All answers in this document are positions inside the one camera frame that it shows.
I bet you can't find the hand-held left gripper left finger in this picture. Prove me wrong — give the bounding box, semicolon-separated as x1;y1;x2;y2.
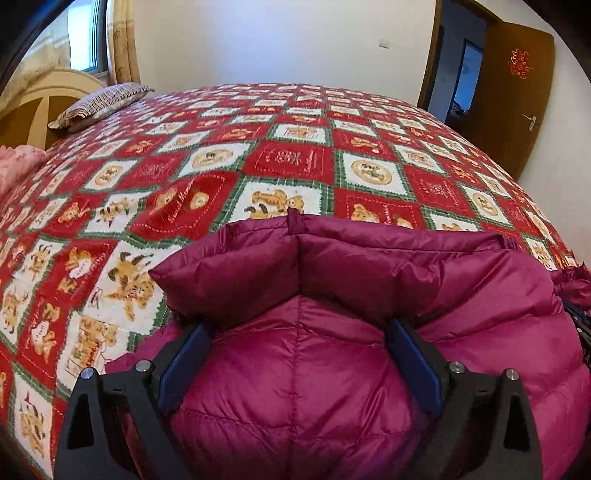
54;320;215;480

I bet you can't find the brown wooden door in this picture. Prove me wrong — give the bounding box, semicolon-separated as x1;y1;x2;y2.
462;21;555;182

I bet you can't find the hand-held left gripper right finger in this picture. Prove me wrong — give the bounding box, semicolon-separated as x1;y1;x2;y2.
385;318;542;480

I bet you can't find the brown door frame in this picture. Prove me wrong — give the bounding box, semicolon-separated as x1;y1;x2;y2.
418;0;500;121

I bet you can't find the yellow patterned curtain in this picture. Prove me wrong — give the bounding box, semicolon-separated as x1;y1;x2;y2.
107;0;141;87

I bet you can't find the folded pink floral blanket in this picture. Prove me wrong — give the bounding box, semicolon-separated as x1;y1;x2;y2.
0;145;47;197

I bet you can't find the red door decoration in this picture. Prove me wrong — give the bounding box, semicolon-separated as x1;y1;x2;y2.
508;48;533;80

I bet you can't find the striped pillow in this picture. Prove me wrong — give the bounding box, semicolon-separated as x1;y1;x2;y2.
47;82;155;132

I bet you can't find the sheer yellow curtain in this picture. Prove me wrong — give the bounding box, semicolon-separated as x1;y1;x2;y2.
0;9;77;109

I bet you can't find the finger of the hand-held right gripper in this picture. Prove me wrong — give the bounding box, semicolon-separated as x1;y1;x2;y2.
561;300;591;354

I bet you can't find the magenta quilted down jacket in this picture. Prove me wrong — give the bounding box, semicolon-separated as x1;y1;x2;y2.
104;208;591;480

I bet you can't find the window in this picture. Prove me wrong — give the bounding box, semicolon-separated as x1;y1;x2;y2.
68;0;112;75

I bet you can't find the red bear-print bed quilt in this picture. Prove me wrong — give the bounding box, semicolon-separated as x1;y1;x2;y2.
0;83;591;480

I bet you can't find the wooden bed headboard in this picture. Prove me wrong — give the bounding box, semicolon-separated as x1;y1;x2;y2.
0;67;109;151

